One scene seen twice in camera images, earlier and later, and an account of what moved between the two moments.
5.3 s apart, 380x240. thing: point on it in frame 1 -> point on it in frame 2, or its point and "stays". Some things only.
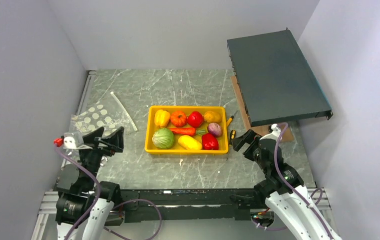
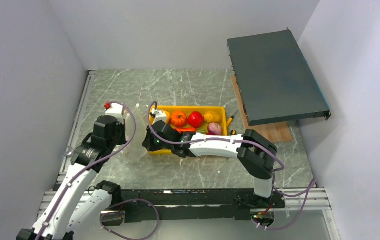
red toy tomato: x=195 y=119 stays
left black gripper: x=114 y=142 stays
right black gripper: x=247 y=137 -> x=148 y=143
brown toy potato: x=212 y=117 stays
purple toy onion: x=214 y=129 stays
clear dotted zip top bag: x=107 y=112 -> x=137 y=152
